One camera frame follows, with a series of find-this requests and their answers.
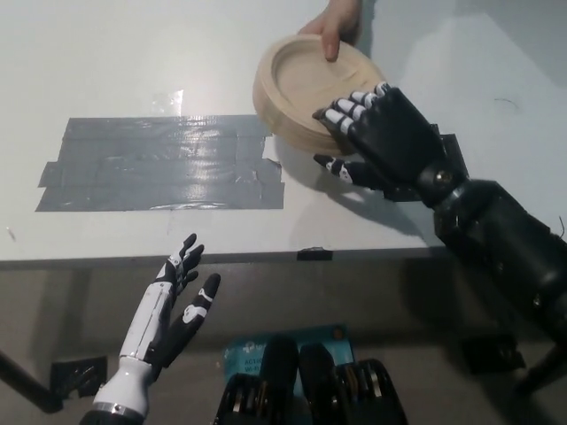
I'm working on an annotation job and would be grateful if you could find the black floor tape patch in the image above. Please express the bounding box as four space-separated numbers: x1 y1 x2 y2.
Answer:
50 355 110 399

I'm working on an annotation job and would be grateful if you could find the beige paper plate stack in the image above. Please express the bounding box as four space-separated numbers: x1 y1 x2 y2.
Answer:
252 33 390 157

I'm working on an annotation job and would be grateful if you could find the person's bare hand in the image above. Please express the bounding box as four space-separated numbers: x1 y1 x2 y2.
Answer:
297 0 361 63

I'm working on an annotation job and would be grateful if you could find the teal cardboard box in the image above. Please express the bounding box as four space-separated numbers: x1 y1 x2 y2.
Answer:
221 324 356 399

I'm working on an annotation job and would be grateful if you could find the clear tape piece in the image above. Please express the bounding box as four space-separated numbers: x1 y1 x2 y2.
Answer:
151 89 185 117

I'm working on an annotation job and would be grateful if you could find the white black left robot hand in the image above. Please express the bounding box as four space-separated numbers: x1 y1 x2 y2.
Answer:
118 233 222 383

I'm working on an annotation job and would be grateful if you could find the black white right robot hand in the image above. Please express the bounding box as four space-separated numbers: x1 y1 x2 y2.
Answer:
311 81 447 204

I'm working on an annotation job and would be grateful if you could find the grey duct tape patch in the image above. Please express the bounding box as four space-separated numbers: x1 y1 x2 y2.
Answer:
34 114 285 214

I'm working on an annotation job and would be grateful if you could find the black tape patch on table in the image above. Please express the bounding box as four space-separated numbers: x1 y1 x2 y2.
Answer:
430 123 470 179

